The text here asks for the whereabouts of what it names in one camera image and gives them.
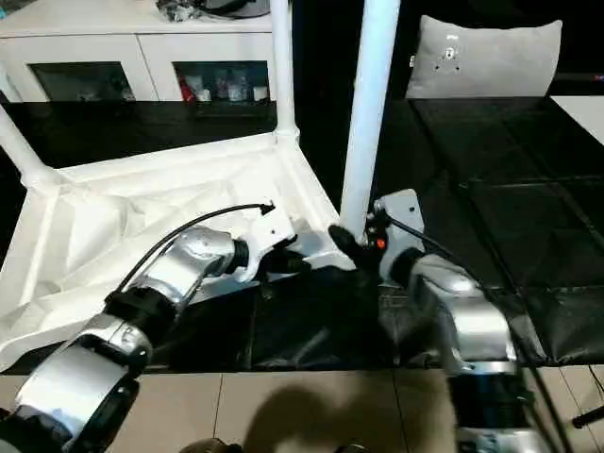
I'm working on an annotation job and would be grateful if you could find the white plastic table top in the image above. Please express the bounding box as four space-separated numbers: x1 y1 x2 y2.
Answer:
0 130 361 375

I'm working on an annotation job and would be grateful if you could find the black work mat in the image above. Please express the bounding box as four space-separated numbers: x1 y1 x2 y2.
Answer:
0 95 604 378

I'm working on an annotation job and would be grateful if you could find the dark robot left foot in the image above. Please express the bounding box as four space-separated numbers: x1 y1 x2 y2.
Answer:
180 436 243 453

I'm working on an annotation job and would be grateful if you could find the black box with gold label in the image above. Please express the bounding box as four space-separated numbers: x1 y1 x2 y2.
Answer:
289 0 427 101

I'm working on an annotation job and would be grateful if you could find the grey cushion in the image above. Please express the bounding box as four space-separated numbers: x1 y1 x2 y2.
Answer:
404 13 564 100

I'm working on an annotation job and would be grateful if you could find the white flat board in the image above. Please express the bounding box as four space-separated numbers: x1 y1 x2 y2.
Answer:
548 92 604 143

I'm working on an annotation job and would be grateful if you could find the dark round device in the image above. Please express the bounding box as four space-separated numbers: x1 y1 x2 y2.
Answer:
201 0 274 20

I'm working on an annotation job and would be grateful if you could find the white glass-door cabinet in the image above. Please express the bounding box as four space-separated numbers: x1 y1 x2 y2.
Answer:
0 0 278 104

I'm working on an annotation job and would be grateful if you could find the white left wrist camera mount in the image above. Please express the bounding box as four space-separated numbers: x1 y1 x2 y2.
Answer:
234 206 302 285

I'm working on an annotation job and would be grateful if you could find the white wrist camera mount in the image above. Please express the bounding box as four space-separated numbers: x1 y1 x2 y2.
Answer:
371 187 427 285
234 206 302 285

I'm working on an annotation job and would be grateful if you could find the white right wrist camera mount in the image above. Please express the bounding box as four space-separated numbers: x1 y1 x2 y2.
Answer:
371 187 427 285

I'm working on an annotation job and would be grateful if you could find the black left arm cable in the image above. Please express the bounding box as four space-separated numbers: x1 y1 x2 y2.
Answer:
114 200 278 304

